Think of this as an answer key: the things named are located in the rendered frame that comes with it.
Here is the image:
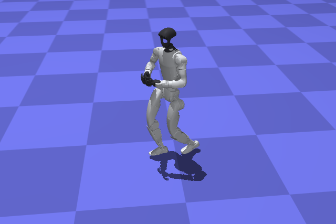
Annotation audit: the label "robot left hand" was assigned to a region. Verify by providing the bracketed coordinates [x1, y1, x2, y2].
[141, 73, 161, 87]

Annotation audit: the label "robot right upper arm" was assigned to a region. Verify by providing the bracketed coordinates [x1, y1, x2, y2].
[149, 47, 162, 69]

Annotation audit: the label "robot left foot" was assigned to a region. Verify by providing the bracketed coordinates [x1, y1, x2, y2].
[181, 140, 199, 154]

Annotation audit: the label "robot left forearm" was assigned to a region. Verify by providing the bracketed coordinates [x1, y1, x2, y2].
[155, 80, 184, 89]

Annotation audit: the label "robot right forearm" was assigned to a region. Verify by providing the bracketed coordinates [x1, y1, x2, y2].
[144, 62, 153, 77]

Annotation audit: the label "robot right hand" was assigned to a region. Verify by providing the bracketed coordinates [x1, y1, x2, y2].
[143, 71, 152, 87]

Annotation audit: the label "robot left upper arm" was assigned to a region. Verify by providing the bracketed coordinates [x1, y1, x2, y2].
[175, 54, 187, 88]

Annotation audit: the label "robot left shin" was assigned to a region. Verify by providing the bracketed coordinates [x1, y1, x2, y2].
[170, 130, 195, 146]

